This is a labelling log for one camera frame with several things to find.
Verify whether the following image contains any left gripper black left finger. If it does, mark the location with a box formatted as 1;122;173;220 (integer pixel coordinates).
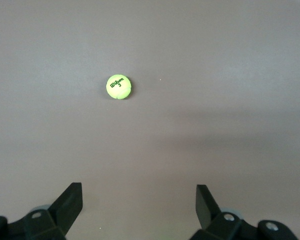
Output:
0;182;84;240

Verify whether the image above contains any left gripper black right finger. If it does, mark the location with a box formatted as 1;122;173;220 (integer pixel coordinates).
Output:
189;184;297;240

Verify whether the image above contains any yellow tennis ball Wilson print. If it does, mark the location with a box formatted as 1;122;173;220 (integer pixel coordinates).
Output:
105;73;133;100

